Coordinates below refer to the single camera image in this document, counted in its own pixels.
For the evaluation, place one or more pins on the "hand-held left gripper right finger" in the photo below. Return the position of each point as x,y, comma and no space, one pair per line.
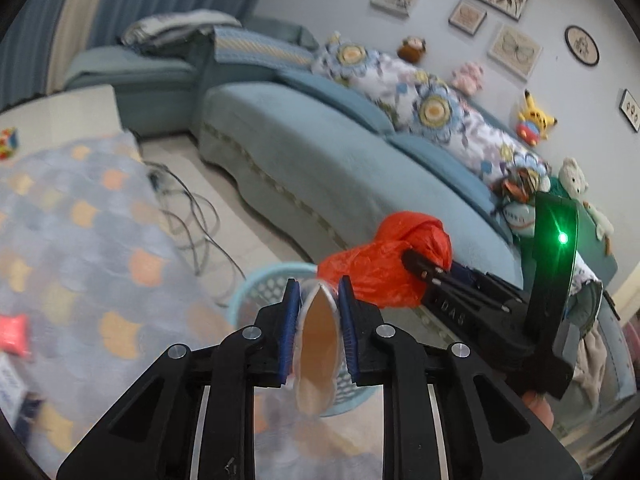
348,327

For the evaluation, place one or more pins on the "orange paper cup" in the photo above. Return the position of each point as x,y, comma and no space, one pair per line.
320,340

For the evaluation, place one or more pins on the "blue fabric sofa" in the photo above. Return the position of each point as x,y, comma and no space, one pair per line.
310,160

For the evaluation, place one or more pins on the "blue patterned armrest cover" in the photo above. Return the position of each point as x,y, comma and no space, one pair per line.
260,47

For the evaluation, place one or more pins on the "small pawprint picture frame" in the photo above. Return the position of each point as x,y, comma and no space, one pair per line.
631,110

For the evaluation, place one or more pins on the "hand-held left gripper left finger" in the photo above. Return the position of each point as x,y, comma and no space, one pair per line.
287,332

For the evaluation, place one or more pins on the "teal plastic basket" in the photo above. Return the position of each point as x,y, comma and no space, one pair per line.
260,285

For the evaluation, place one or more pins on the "colourful puzzle cube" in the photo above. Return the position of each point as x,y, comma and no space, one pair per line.
9,144

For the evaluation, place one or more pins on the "pale butterfly picture frame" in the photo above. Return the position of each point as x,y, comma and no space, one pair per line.
515,51

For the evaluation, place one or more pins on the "round black picture frame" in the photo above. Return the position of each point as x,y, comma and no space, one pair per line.
582,45

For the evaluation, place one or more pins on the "colourful stuffed toy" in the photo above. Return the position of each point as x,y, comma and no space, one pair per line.
517,195

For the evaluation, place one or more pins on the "grey clothing pile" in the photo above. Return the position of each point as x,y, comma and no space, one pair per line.
175,25

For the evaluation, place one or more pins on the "white teddy bear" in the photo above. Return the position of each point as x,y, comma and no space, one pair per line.
575,180

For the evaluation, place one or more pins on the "small red packet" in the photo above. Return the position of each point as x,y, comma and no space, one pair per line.
14,335

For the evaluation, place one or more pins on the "beige cloth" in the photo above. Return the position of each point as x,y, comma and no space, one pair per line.
592,365

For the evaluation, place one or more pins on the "pink plush toy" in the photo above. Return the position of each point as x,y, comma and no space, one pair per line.
468,77

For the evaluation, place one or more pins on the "person's right hand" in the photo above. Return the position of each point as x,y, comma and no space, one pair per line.
542,412

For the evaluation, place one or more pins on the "red plastic bag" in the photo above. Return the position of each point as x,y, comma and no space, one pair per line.
395,255

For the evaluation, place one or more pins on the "yellow plush toy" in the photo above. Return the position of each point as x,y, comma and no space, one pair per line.
535,120

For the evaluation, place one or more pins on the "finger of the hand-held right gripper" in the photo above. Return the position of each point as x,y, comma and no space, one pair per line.
462,272
425,266

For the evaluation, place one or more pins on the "beige curtain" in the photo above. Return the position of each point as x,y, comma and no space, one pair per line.
80,25

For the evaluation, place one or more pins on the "brown plush toy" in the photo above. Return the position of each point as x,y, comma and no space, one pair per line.
412,49

